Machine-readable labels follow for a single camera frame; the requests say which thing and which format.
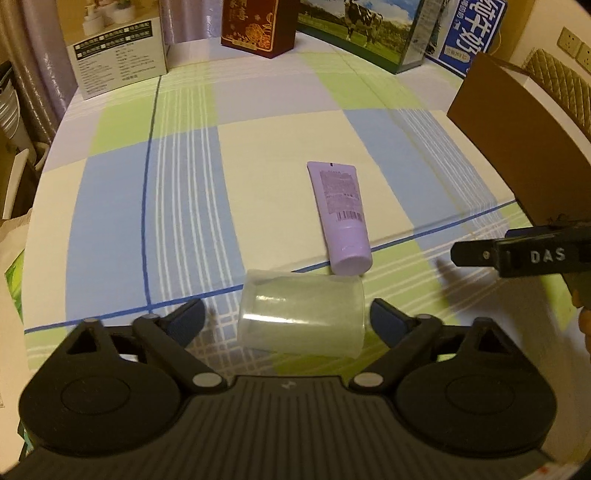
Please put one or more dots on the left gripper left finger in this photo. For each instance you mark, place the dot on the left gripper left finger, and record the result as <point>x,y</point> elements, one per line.
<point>164,340</point>

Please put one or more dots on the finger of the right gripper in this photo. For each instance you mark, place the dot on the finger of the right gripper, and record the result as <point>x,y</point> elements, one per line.
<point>566,231</point>
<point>477,253</point>

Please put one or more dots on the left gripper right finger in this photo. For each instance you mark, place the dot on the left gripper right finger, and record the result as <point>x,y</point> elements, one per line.
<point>407,337</point>

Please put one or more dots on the clear plastic cup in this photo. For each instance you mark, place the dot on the clear plastic cup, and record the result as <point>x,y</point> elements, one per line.
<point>303,314</point>

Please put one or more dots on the purple cream tube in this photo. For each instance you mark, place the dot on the purple cream tube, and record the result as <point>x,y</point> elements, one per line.
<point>340,206</point>

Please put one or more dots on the person's right hand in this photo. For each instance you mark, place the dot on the person's right hand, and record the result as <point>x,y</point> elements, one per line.
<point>584,319</point>

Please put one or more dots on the brown cardboard storage box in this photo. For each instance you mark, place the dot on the brown cardboard storage box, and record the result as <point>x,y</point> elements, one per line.
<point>528,138</point>

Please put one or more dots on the quilted chair cushion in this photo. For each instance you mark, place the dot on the quilted chair cushion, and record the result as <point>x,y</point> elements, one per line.
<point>563,84</point>

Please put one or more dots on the blue milk carton box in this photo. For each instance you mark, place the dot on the blue milk carton box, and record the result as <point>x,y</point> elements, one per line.
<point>464,28</point>

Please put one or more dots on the green milk carton box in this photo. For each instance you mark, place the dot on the green milk carton box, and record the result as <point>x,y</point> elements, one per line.
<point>392,34</point>

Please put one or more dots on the white product box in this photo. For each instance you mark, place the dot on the white product box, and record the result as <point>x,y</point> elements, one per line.
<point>112,44</point>

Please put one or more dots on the dark red gift box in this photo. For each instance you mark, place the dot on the dark red gift box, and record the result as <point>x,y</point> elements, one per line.
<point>263,27</point>

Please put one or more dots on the beige curtain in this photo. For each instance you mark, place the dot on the beige curtain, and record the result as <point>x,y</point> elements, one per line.
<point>31,39</point>

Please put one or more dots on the double wall socket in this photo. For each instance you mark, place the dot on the double wall socket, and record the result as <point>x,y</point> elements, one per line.
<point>575,48</point>

